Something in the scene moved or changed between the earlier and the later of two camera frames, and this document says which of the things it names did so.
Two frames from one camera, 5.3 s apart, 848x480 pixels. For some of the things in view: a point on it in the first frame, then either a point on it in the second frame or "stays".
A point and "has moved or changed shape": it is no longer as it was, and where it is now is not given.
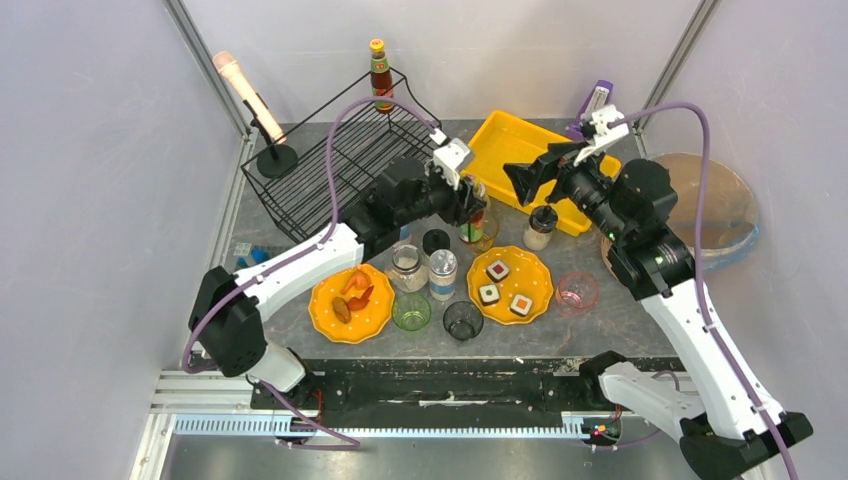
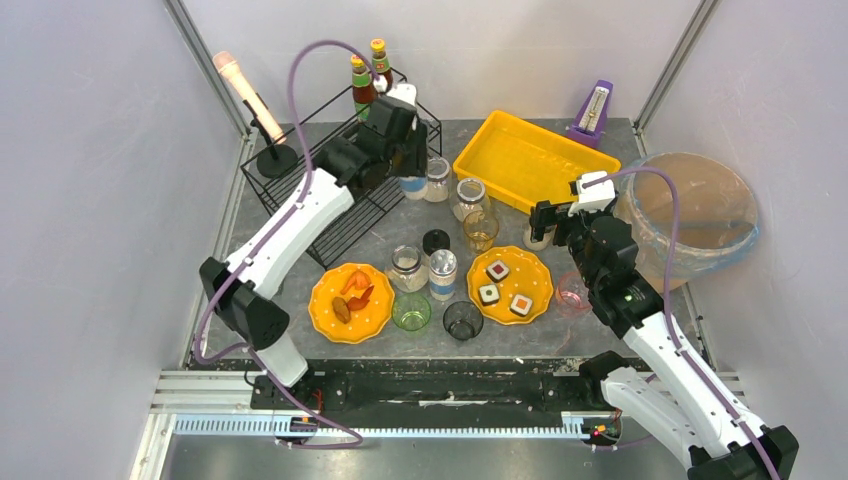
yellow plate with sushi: [510, 285] stays
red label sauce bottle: [381, 76] stays
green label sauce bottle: [473, 230] -> [362, 89]
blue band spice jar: [442, 271] stays
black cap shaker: [538, 235] stays
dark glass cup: [463, 319] stays
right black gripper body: [553, 175] -> [549, 218]
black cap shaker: [435, 239] stays
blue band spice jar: [404, 232] has moved or changed shape
